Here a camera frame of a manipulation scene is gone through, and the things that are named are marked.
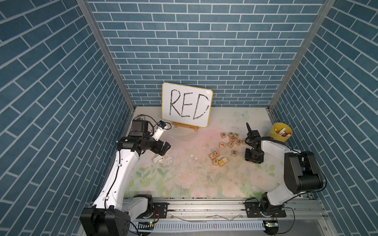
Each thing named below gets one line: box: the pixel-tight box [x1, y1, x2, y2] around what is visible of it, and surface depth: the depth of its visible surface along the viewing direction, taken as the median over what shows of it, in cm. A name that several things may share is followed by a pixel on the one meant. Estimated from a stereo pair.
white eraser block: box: [152, 154, 164, 164], surface depth 91 cm
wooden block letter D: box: [220, 132, 227, 139], surface depth 104 cm
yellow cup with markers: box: [268, 122, 293, 143], surface depth 92 cm
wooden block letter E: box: [230, 149, 238, 158], surface depth 95 cm
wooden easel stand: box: [172, 121, 199, 132], surface depth 105 cm
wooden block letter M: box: [212, 158, 219, 166], surface depth 90 cm
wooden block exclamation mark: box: [235, 139, 242, 147], surface depth 101 cm
